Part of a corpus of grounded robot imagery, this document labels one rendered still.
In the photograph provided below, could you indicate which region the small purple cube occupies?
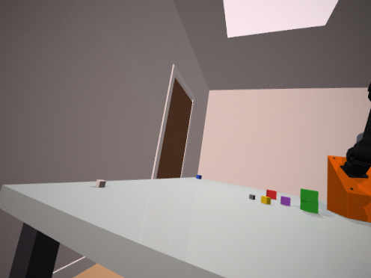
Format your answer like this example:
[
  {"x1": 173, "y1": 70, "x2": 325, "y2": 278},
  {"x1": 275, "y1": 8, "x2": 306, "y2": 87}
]
[{"x1": 280, "y1": 196, "x2": 291, "y2": 206}]

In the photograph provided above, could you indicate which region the green block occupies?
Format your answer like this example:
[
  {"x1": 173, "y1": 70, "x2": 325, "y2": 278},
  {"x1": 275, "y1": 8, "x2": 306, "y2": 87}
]
[
  {"x1": 300, "y1": 189, "x2": 319, "y2": 203},
  {"x1": 300, "y1": 199, "x2": 319, "y2": 213}
]

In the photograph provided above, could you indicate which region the small yellow block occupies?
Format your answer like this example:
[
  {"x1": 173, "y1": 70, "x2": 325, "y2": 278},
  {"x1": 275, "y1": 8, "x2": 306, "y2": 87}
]
[{"x1": 261, "y1": 196, "x2": 272, "y2": 205}]

